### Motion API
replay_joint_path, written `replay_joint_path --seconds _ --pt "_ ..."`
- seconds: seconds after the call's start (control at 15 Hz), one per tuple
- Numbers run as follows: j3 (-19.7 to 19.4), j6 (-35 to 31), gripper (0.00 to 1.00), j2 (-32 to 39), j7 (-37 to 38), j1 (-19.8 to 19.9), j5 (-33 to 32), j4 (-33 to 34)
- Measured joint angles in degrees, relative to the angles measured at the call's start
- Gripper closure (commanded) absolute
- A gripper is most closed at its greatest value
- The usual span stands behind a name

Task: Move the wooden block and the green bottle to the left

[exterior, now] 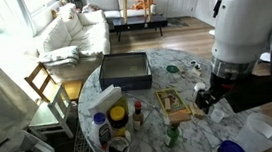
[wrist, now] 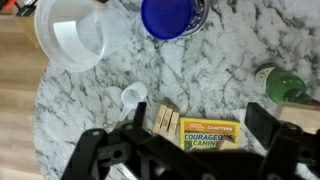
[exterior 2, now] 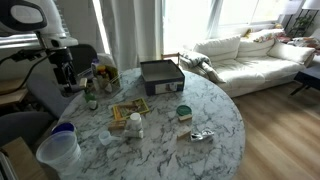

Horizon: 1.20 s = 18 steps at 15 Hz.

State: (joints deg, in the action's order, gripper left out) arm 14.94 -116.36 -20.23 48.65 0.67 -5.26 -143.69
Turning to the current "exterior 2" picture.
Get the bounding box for long white sofa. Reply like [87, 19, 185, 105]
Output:
[182, 28, 316, 99]

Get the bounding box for yellow animal picture book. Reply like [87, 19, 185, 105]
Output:
[111, 97, 151, 122]

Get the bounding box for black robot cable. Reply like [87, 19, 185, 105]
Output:
[0, 49, 52, 92]

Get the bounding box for wooden desk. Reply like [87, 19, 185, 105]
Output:
[0, 78, 30, 107]

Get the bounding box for white curtain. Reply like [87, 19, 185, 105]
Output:
[99, 0, 165, 72]

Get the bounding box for clear plastic organizer bin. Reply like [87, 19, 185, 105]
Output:
[89, 64, 124, 100]

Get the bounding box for blue round lid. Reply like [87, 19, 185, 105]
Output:
[51, 122, 77, 136]

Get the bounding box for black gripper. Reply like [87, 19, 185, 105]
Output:
[48, 47, 83, 97]

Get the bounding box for white bottle with blue cap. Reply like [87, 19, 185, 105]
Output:
[91, 58, 100, 77]

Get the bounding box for grey upholstered chair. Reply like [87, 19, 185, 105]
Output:
[0, 71, 73, 148]

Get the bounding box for black office chair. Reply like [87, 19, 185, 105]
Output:
[68, 43, 100, 78]

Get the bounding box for large clear plastic pitcher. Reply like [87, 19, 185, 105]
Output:
[35, 130, 83, 177]

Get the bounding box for black plant shelf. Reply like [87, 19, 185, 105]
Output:
[288, 8, 318, 38]

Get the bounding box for green round lid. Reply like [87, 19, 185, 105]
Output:
[176, 104, 193, 117]

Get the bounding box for green bottle with red cap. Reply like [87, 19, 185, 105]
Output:
[83, 87, 99, 111]

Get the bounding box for grey white folded blanket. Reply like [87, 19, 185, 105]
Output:
[181, 49, 227, 84]

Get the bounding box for white pill bottle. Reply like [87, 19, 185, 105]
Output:
[123, 112, 145, 140]

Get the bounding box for dark blue open box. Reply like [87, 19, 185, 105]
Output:
[139, 59, 186, 97]

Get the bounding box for ribbed wooden block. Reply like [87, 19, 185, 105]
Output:
[107, 119, 128, 132]

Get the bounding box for small wooden block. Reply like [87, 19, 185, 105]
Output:
[117, 102, 135, 110]
[176, 128, 193, 141]
[178, 113, 193, 123]

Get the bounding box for crumpled silver foil wrapper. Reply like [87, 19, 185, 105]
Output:
[190, 128, 215, 143]

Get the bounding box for small clear measuring cup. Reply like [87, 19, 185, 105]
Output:
[98, 130, 123, 147]

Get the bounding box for white lampshade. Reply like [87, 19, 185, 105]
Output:
[301, 0, 320, 11]

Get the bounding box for wooden chair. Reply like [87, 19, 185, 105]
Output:
[160, 51, 181, 66]

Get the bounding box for black coffee table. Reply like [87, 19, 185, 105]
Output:
[289, 64, 320, 97]

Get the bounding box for light wooden block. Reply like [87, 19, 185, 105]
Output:
[78, 77, 88, 89]

